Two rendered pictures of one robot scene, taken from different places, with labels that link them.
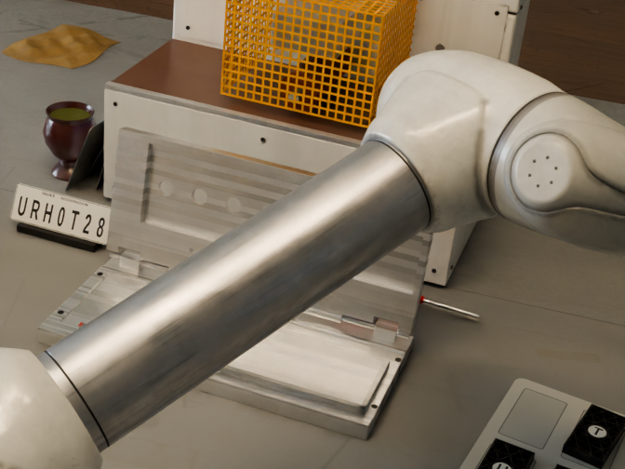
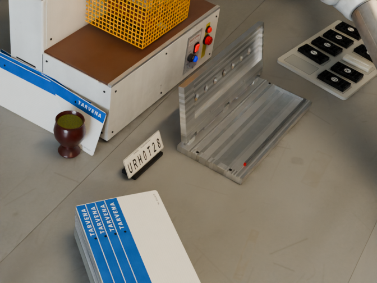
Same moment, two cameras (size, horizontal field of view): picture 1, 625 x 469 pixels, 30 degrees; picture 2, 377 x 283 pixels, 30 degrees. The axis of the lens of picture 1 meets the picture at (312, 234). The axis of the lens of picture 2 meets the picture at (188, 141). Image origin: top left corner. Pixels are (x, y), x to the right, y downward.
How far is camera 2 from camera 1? 2.07 m
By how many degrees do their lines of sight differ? 64
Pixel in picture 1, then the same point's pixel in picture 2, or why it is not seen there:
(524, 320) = not seen: hidden behind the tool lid
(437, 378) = (272, 79)
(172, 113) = (136, 73)
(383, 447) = (313, 104)
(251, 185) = (219, 67)
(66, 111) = (62, 122)
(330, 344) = (258, 97)
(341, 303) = (247, 82)
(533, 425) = (305, 65)
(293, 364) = (271, 110)
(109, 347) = not seen: outside the picture
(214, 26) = (61, 28)
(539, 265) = not seen: hidden behind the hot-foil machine
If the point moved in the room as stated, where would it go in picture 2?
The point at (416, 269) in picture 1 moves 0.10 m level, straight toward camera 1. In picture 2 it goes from (258, 49) to (289, 60)
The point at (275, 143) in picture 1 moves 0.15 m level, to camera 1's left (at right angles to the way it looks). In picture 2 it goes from (169, 51) to (152, 80)
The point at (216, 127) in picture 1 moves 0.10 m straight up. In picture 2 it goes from (151, 64) to (155, 33)
